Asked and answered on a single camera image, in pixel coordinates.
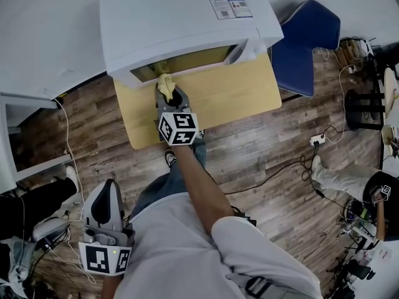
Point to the round wooden table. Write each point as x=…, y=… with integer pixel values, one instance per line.
x=391, y=86

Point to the black power adapter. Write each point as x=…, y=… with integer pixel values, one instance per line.
x=67, y=214

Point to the black office chair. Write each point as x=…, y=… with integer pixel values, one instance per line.
x=388, y=56

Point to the light wooden side table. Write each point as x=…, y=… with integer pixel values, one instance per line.
x=224, y=98

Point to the grey office chair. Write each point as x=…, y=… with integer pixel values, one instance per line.
x=50, y=229

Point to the white microwave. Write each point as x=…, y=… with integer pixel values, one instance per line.
x=171, y=20

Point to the person's right shoe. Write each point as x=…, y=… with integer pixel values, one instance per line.
x=200, y=134

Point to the person's left forearm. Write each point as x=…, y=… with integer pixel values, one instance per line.
x=112, y=286

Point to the blue denim garment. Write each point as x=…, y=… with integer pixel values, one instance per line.
x=17, y=266

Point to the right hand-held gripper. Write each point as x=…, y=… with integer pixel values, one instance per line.
x=179, y=129

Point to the white desk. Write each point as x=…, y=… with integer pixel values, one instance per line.
x=4, y=142

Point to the person's right forearm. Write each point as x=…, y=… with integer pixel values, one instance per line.
x=202, y=198

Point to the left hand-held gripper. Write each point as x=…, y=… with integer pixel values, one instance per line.
x=96, y=257

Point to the cardboard box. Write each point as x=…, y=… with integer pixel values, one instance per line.
x=349, y=51

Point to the person's shoe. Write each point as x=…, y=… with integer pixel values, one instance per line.
x=200, y=134
x=170, y=158

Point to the white power strip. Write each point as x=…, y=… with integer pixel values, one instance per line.
x=318, y=140

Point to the yellow cloth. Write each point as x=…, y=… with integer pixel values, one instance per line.
x=165, y=86

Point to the person's left shoe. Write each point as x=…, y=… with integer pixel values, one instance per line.
x=170, y=158

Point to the person's blue jeans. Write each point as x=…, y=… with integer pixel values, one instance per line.
x=165, y=185

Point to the white router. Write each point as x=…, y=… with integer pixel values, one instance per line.
x=365, y=47

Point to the person's white shirt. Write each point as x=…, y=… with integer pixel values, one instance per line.
x=174, y=254

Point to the blue chair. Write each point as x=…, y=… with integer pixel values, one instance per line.
x=296, y=67

